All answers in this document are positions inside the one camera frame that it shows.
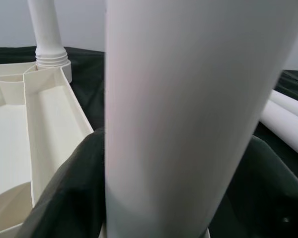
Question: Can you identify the white plastic children table top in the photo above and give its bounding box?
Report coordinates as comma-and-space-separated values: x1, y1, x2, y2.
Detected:
0, 60, 212, 238

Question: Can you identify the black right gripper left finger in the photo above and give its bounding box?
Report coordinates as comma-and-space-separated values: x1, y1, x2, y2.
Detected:
14, 127, 107, 238

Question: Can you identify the black cloth table cover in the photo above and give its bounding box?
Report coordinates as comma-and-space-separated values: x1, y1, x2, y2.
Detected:
0, 46, 298, 238

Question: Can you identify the white plastic table leg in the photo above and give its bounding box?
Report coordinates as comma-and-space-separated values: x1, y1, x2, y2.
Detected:
103, 0, 298, 238
259, 101, 298, 161
27, 0, 69, 68
270, 89, 298, 119

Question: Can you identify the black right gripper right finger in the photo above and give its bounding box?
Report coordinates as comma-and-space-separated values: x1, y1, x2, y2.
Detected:
208, 135, 298, 238

